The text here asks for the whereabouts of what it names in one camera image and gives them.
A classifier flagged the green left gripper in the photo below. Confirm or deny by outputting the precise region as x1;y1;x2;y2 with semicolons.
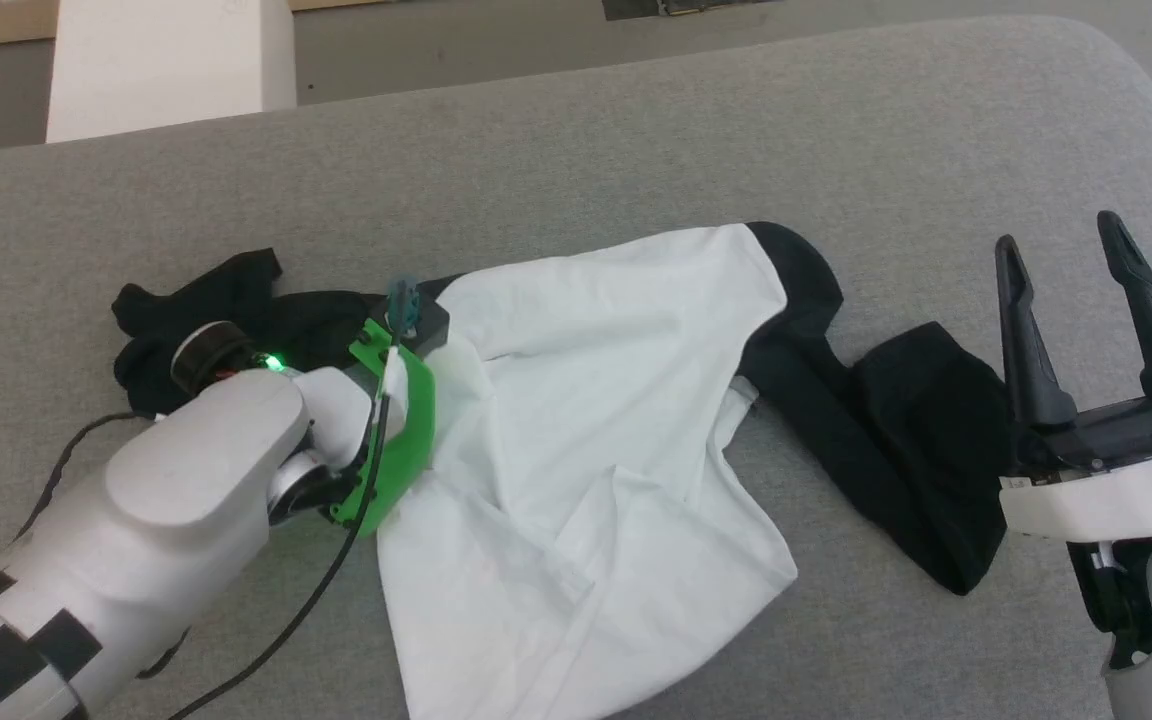
329;318;437;537

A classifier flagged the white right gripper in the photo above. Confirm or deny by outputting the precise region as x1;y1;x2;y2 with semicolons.
994;210;1152;543

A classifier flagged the white shirt with black sleeves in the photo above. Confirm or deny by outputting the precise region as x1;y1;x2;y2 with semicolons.
111;222;1025;720

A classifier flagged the grey fabric sofa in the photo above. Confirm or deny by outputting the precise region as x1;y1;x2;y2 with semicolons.
0;15;1152;720

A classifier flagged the white rectangular box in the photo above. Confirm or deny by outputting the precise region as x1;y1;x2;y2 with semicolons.
46;0;297;144

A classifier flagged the large black floor tape patch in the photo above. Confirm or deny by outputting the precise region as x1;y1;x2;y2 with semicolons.
662;0;783;15

